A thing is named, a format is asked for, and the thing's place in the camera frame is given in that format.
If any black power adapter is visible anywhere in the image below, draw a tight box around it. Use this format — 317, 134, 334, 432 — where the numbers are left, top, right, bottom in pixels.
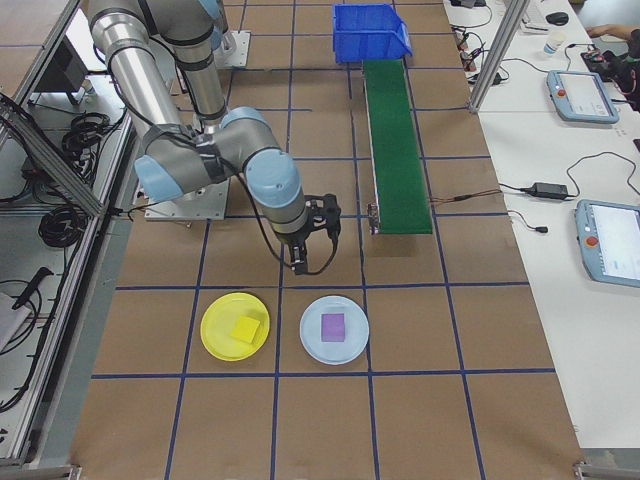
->
528, 182, 570, 200

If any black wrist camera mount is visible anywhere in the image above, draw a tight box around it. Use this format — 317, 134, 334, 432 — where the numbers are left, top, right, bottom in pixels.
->
303, 192, 344, 240

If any brown circuit board strip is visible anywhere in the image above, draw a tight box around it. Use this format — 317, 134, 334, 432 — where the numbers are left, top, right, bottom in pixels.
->
453, 24, 485, 76

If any light blue plate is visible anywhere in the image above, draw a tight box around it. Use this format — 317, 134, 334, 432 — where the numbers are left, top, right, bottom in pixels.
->
298, 294, 371, 366

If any V-shaped aluminium frame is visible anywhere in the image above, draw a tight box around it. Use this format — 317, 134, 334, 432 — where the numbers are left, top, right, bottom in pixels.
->
0, 0, 139, 469

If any green conveyor belt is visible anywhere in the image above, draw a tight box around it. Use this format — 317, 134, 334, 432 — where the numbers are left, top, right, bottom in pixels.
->
359, 58, 435, 237

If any blue plastic storage bin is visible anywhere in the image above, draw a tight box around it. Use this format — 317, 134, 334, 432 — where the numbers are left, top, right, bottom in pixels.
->
332, 3, 415, 65

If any yellow foam block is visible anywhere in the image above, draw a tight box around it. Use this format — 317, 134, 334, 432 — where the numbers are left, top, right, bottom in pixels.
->
229, 314, 262, 345

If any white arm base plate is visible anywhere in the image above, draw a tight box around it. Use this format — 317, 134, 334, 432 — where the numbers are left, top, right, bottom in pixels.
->
213, 30, 252, 70
143, 175, 232, 222

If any thin red wire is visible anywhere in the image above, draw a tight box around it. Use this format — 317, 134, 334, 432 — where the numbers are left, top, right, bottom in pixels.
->
428, 188, 503, 206

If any aluminium profile post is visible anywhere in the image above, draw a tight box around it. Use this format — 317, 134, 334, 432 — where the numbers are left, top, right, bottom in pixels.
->
467, 0, 531, 114

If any purple foam block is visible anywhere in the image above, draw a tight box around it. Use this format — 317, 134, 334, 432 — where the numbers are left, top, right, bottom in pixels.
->
320, 312, 348, 343

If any blue grey teach pendant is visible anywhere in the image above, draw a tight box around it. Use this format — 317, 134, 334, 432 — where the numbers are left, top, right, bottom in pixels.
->
545, 68, 622, 125
574, 198, 640, 290

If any black equipment box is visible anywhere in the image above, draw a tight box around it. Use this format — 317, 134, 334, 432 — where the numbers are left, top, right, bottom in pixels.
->
37, 34, 89, 106

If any aluminium profile bar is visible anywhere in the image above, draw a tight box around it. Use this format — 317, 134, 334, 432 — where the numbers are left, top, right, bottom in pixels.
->
0, 464, 76, 480
573, 459, 640, 480

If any person's forearm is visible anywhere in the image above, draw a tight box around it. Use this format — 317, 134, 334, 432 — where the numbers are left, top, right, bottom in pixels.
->
604, 24, 640, 45

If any black handheld tool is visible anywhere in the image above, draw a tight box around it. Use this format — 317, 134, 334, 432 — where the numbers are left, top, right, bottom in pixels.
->
12, 267, 54, 309

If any black cable coil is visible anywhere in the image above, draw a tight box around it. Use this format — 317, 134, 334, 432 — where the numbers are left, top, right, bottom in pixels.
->
39, 204, 84, 249
62, 112, 126, 161

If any yellow plate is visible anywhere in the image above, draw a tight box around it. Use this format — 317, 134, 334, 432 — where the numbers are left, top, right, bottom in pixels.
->
199, 292, 272, 361

